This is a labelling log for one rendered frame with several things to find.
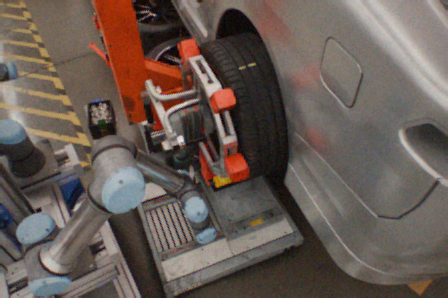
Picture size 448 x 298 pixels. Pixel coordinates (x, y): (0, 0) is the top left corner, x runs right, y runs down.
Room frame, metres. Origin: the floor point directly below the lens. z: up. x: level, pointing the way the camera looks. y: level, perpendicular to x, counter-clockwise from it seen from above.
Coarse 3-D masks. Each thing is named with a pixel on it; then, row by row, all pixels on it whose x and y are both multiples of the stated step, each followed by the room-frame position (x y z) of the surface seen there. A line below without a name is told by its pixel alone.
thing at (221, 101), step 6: (222, 90) 1.12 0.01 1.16; (228, 90) 1.12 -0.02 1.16; (210, 96) 1.14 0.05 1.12; (216, 96) 1.10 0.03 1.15; (222, 96) 1.10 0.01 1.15; (228, 96) 1.11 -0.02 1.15; (234, 96) 1.11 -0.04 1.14; (210, 102) 1.14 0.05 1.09; (216, 102) 1.08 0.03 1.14; (222, 102) 1.08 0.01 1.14; (228, 102) 1.09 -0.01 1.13; (234, 102) 1.09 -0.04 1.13; (216, 108) 1.08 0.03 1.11; (222, 108) 1.07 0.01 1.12; (228, 108) 1.10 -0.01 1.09
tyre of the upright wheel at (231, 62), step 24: (216, 48) 1.37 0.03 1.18; (240, 48) 1.36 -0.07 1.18; (264, 48) 1.36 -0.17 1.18; (240, 72) 1.23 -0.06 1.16; (264, 72) 1.24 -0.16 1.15; (240, 96) 1.14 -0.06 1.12; (264, 96) 1.15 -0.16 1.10; (240, 120) 1.08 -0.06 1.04; (264, 120) 1.09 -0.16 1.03; (216, 144) 1.35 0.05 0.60; (240, 144) 1.07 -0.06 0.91; (264, 144) 1.04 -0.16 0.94; (264, 168) 1.04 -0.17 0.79
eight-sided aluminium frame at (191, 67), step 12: (192, 60) 1.36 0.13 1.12; (204, 60) 1.36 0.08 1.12; (180, 72) 1.52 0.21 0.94; (192, 72) 1.51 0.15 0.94; (204, 72) 1.32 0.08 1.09; (192, 84) 1.51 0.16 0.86; (204, 84) 1.21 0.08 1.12; (216, 84) 1.21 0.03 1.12; (192, 96) 1.52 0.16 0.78; (216, 120) 1.09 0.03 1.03; (228, 120) 1.10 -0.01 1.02; (228, 132) 1.08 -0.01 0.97; (228, 144) 1.03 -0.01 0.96; (204, 156) 1.27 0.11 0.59; (216, 156) 1.25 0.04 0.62; (216, 168) 1.11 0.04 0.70
